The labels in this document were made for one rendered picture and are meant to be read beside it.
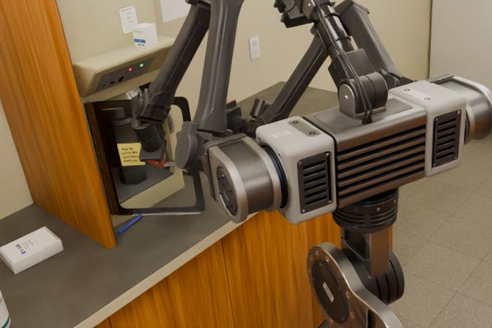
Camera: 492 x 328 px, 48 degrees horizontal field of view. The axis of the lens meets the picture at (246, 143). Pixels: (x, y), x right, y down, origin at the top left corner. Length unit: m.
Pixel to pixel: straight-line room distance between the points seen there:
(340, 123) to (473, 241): 2.40
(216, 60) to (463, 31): 3.32
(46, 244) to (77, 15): 0.71
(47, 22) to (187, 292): 0.92
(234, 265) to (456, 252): 1.60
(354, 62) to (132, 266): 0.97
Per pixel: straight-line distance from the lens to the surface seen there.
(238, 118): 1.82
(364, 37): 1.52
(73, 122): 1.63
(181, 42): 1.35
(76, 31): 1.69
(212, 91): 1.16
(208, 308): 1.96
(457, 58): 4.42
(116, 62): 1.63
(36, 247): 1.87
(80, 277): 1.74
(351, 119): 1.03
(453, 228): 3.44
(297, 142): 0.95
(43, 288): 1.75
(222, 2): 1.20
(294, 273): 2.30
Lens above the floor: 1.95
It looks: 26 degrees down
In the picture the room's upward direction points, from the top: 7 degrees counter-clockwise
